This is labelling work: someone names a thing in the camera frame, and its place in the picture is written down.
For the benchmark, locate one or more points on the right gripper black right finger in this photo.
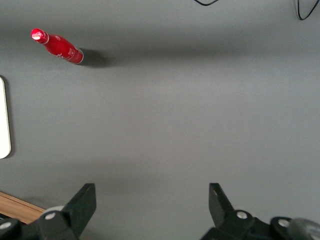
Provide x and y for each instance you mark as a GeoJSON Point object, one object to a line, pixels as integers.
{"type": "Point", "coordinates": [225, 220]}

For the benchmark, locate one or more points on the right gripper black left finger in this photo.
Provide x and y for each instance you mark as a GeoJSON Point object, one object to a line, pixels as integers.
{"type": "Point", "coordinates": [75, 212]}

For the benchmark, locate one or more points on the white rectangular tray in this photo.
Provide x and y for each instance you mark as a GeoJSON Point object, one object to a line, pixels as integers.
{"type": "Point", "coordinates": [3, 117]}

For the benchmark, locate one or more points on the wooden drawer cabinet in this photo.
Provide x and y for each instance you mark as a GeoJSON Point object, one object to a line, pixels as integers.
{"type": "Point", "coordinates": [15, 203]}

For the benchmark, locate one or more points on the red soda bottle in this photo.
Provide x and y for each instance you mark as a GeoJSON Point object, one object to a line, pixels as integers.
{"type": "Point", "coordinates": [62, 50]}

